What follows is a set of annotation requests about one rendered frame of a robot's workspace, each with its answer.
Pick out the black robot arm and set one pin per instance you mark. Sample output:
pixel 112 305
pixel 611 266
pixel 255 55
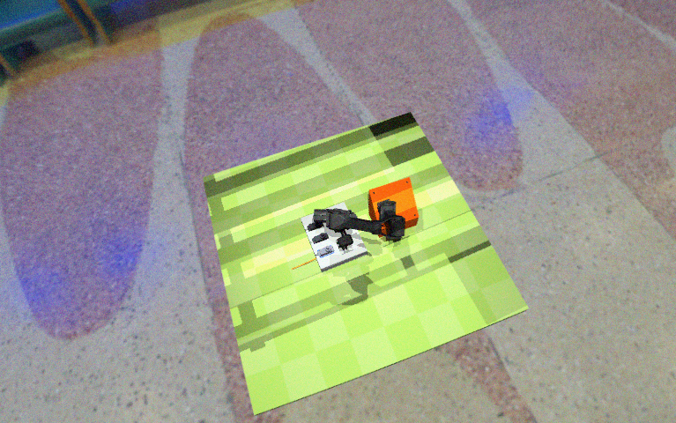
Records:
pixel 339 219

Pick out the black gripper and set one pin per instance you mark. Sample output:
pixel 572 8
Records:
pixel 345 240

